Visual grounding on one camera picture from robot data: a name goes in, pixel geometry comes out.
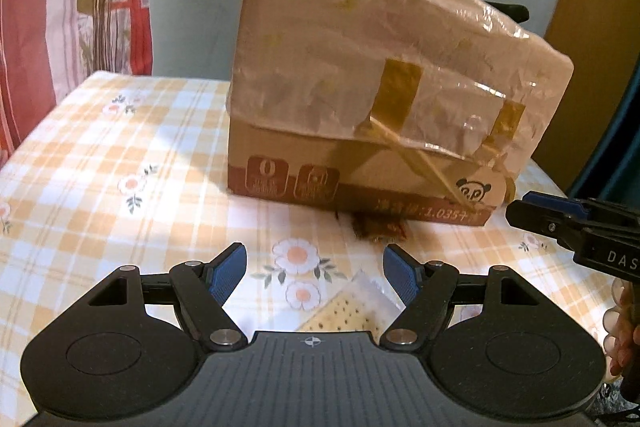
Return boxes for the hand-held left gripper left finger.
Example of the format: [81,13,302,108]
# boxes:
[89,242,248,349]

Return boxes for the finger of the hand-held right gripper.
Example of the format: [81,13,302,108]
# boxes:
[522,191,601,217]
[506,201,586,253]

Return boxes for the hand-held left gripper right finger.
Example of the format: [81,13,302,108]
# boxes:
[380,243,538,350]

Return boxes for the clear cracker packet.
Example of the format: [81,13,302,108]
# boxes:
[295,271,408,333]

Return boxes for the cardboard box with plastic liner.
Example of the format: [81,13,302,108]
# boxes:
[226,0,575,228]

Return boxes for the person's right hand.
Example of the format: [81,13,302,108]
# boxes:
[602,279,640,378]

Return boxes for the small brown snack packet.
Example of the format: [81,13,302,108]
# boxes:
[336,212,407,242]

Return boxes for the yellow checked floral tablecloth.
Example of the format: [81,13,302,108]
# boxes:
[0,71,636,408]

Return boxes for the wooden door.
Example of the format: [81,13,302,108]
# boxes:
[545,0,640,198]

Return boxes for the printed backdrop cloth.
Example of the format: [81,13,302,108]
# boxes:
[0,0,161,168]

